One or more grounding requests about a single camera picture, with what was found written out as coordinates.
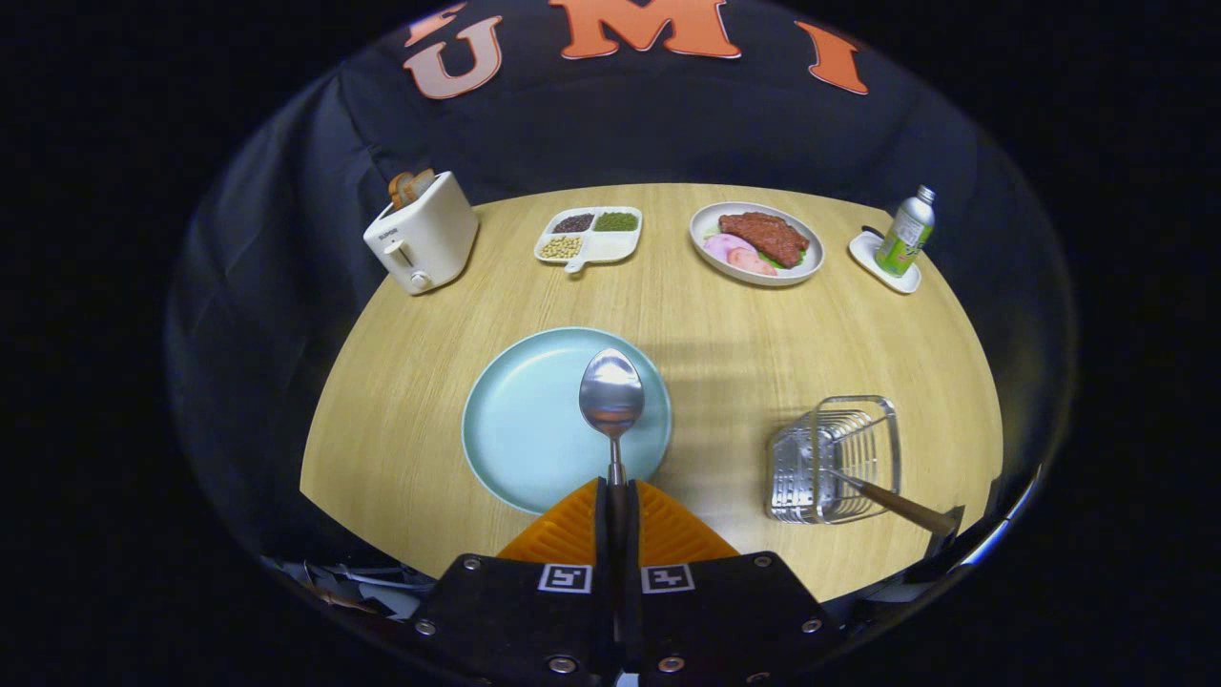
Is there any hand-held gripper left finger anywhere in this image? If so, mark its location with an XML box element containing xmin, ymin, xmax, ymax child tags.
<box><xmin>412</xmin><ymin>477</ymin><xmax>616</xmax><ymax>686</ymax></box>

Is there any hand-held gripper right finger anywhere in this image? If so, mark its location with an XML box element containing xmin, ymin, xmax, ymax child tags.
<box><xmin>620</xmin><ymin>477</ymin><xmax>848</xmax><ymax>686</ymax></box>

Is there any wooden handled metal fork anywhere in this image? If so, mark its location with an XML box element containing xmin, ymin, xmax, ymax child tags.
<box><xmin>828</xmin><ymin>466</ymin><xmax>958</xmax><ymax>537</ymax></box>

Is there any wooden handled metal spoon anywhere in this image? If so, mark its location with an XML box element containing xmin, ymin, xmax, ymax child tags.
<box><xmin>578</xmin><ymin>348</ymin><xmax>646</xmax><ymax>573</ymax></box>

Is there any grey clutter pile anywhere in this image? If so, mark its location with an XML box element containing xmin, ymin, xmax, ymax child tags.
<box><xmin>262</xmin><ymin>556</ymin><xmax>425</xmax><ymax>623</ymax></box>

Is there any light blue plate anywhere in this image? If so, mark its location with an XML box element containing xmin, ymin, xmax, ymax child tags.
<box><xmin>462</xmin><ymin>327</ymin><xmax>673</xmax><ymax>514</ymax></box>

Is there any white divided dish with beans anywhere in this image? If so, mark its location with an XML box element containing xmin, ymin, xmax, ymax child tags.
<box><xmin>533</xmin><ymin>206</ymin><xmax>644</xmax><ymax>275</ymax></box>

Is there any brown steak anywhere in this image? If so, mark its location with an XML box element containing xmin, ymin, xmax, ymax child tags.
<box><xmin>718</xmin><ymin>212</ymin><xmax>811</xmax><ymax>268</ymax></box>

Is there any white square coaster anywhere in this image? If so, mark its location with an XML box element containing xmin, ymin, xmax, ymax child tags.
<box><xmin>848</xmin><ymin>229</ymin><xmax>922</xmax><ymax>294</ymax></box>

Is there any white toaster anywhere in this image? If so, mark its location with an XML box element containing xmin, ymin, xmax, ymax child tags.
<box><xmin>363</xmin><ymin>171</ymin><xmax>480</xmax><ymax>295</ymax></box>

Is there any white round food plate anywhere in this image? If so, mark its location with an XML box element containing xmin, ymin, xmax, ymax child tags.
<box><xmin>689</xmin><ymin>201</ymin><xmax>825</xmax><ymax>287</ymax></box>

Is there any green metal bottle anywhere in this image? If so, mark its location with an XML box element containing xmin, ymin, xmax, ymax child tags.
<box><xmin>874</xmin><ymin>185</ymin><xmax>937</xmax><ymax>278</ymax></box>

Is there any black backdrop cloth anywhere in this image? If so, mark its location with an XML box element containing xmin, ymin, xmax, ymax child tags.
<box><xmin>162</xmin><ymin>0</ymin><xmax>1079</xmax><ymax>612</ymax></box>

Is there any metal wire basket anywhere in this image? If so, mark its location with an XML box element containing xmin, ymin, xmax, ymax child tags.
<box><xmin>765</xmin><ymin>395</ymin><xmax>902</xmax><ymax>525</ymax></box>

